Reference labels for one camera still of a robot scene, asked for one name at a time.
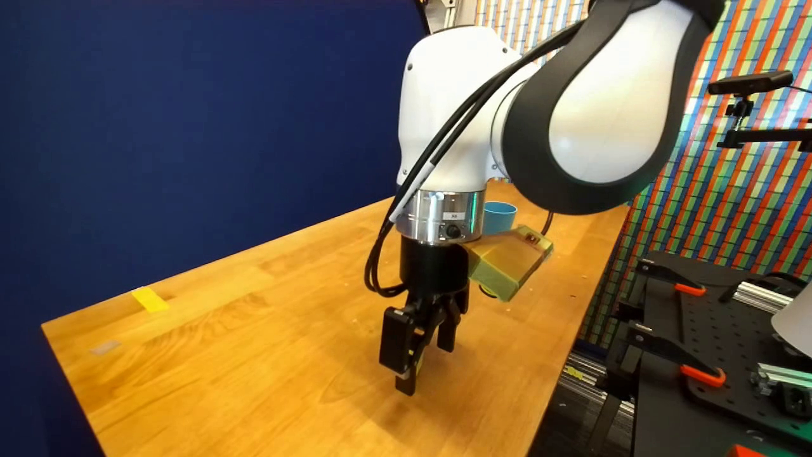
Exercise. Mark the blue backdrop screen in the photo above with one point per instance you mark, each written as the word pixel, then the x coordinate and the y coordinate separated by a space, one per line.
pixel 141 138

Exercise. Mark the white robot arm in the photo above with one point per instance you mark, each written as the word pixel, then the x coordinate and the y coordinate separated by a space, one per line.
pixel 576 126

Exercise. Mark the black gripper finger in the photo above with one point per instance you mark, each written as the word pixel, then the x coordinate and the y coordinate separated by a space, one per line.
pixel 448 331
pixel 410 369

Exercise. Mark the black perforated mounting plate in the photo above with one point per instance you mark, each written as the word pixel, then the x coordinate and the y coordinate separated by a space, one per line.
pixel 678 417

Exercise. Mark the blue plastic cup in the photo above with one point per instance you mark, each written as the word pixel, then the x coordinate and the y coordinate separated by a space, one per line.
pixel 498 217

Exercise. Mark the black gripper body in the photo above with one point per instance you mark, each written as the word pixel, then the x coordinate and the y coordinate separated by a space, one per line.
pixel 438 280

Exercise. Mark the orange handled clamp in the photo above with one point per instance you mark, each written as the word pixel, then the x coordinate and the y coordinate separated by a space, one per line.
pixel 692 367

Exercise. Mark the yellow tape strip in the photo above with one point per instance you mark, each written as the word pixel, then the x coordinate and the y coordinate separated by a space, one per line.
pixel 148 301

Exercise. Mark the colourful patterned panel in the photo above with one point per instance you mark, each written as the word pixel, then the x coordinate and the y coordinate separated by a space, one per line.
pixel 753 207

